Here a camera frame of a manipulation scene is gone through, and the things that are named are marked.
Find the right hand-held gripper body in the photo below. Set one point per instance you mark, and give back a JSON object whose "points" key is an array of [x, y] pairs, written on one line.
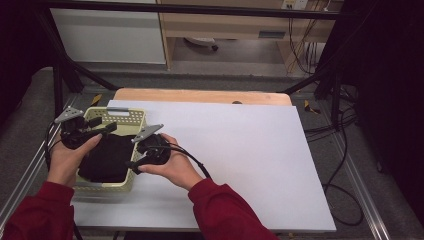
{"points": [[155, 150]]}

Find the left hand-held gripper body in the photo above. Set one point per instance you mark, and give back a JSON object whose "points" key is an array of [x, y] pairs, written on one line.
{"points": [[73, 136]]}

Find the pale yellow perforated plastic basket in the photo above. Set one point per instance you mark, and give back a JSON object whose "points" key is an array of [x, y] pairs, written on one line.
{"points": [[131, 116]]}

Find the black cloth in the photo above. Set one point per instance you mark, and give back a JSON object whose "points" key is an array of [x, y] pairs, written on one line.
{"points": [[106, 156]]}

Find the person's left hand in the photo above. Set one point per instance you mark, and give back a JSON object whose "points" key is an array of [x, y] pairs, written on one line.
{"points": [[65, 163]]}

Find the person's right hand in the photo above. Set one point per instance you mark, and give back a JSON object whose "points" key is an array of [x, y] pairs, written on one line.
{"points": [[180, 170]]}

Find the yellow black tape piece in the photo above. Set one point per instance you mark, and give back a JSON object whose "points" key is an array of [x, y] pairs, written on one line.
{"points": [[96, 100], [310, 107]]}

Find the wooden table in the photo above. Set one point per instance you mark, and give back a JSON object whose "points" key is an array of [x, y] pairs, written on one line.
{"points": [[200, 96]]}

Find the white table board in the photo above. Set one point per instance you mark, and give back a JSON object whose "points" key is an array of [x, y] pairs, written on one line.
{"points": [[240, 160]]}

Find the white cabinet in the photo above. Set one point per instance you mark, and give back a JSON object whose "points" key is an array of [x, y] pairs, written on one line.
{"points": [[106, 36]]}

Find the black curtain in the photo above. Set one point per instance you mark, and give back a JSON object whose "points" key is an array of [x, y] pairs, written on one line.
{"points": [[20, 50], [390, 83]]}

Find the office chair base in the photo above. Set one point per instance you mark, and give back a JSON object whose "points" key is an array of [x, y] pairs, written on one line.
{"points": [[201, 41]]}

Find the light wooden desk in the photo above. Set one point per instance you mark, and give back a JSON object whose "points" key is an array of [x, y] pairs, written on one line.
{"points": [[226, 23]]}

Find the white power strip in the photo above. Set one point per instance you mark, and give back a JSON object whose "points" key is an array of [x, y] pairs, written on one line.
{"points": [[295, 4]]}

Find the black metal frame stand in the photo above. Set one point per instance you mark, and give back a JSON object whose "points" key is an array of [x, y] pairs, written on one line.
{"points": [[200, 9]]}

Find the aluminium floor rail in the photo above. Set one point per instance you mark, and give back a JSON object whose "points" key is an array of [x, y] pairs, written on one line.
{"points": [[363, 193]]}

